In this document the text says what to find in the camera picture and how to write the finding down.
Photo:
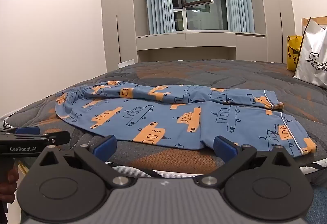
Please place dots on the yellow shopping bag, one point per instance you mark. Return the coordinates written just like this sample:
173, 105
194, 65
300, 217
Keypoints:
292, 55

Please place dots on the blue pants with orange cars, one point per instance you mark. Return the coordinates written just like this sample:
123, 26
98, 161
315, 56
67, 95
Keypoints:
178, 116

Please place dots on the person's left hand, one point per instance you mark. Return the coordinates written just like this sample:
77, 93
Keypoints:
9, 183

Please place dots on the grey and orange quilted bed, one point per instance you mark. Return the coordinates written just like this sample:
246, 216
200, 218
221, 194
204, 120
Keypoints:
204, 73

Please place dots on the white shopping bag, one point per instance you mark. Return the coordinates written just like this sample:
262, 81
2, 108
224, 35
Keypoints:
313, 60

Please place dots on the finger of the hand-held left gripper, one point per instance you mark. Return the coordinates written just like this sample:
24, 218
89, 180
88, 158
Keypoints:
25, 130
58, 137

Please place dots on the tall beige wardrobe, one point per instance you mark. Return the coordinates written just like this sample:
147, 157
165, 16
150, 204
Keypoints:
122, 9
273, 9

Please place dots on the wooden headboard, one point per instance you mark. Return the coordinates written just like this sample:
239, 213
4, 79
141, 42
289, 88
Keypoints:
320, 21

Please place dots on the beige window sill cabinet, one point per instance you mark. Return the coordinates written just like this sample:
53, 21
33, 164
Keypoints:
199, 40

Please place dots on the white board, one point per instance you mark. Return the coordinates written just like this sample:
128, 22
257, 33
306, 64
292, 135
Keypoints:
127, 62

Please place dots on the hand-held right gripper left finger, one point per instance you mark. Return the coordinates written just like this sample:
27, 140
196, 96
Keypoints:
105, 148

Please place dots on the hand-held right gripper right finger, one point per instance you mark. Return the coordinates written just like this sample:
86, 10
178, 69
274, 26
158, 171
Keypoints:
224, 148

